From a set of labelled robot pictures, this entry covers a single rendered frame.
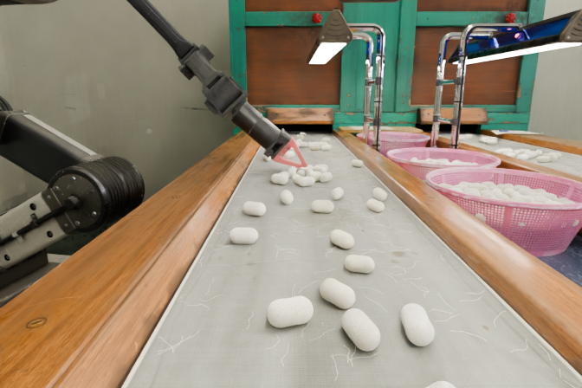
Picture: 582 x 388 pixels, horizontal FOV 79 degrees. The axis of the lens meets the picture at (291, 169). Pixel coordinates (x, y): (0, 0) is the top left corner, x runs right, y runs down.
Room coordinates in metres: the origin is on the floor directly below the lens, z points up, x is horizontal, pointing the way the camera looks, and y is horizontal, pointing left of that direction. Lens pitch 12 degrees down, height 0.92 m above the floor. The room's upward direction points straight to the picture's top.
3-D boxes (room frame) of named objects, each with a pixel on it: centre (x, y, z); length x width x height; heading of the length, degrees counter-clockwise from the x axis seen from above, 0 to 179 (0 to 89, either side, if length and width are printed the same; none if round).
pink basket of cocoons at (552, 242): (0.61, -0.38, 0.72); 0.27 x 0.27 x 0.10
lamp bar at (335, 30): (1.16, -0.10, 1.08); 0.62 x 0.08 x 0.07; 0
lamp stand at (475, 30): (1.16, -0.58, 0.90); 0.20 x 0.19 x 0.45; 0
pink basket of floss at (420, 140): (1.33, -0.38, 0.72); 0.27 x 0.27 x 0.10
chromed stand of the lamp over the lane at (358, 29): (1.16, -0.18, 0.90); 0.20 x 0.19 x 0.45; 0
